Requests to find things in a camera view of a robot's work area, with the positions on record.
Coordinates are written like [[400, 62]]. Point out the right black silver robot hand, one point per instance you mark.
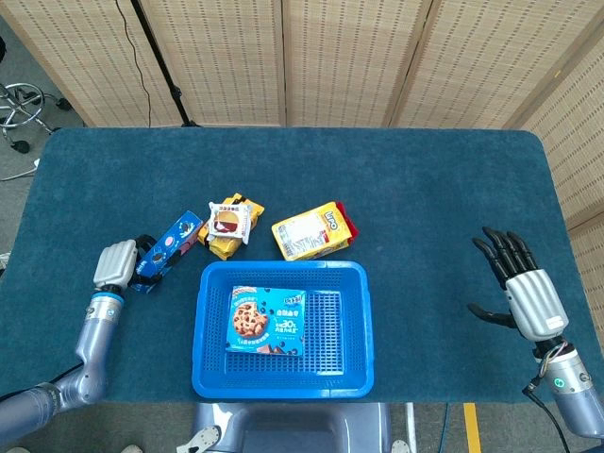
[[535, 302]]

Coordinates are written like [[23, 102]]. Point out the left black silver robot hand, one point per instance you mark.
[[113, 264]]

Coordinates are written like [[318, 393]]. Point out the dark blue cookie box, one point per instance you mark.
[[172, 240]]

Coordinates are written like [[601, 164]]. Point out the yellow black snack bag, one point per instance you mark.
[[222, 247]]

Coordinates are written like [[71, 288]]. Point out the blue chocolate chip cookie box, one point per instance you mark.
[[264, 321]]

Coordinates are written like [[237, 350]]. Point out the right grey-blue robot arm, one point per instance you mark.
[[573, 391]]

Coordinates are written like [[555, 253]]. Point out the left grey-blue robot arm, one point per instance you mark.
[[96, 330]]

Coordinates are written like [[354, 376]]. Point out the blue perforated plastic basket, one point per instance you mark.
[[340, 330]]

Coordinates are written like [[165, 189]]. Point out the yellow floor tape strip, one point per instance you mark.
[[472, 424]]

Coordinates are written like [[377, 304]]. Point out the bamboo folding screen panel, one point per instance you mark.
[[222, 56], [472, 56], [580, 141], [71, 47], [344, 56]]

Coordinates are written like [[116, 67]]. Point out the chrome office chair base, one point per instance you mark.
[[28, 120]]

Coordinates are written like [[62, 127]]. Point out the white floor strip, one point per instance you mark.
[[411, 424]]

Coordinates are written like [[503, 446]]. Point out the white perforated foot plate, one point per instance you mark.
[[400, 447], [203, 436]]

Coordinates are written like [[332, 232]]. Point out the yellow Lipo rusk bag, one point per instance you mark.
[[307, 233]]

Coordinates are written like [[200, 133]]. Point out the black tripod stand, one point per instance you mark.
[[158, 61]]

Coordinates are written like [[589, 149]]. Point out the teal carpet table mat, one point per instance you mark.
[[330, 165]]

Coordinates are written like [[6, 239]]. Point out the person in black clothes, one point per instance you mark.
[[2, 49]]

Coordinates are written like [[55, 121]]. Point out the grey-blue robot torso base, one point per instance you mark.
[[292, 429]]

